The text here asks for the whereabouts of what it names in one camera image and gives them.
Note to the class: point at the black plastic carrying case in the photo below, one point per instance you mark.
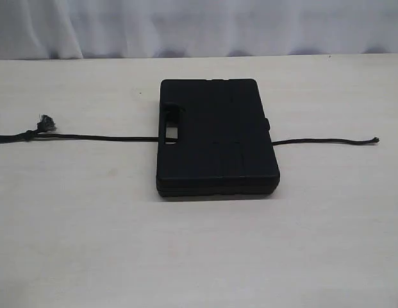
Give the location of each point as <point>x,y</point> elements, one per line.
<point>213,139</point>

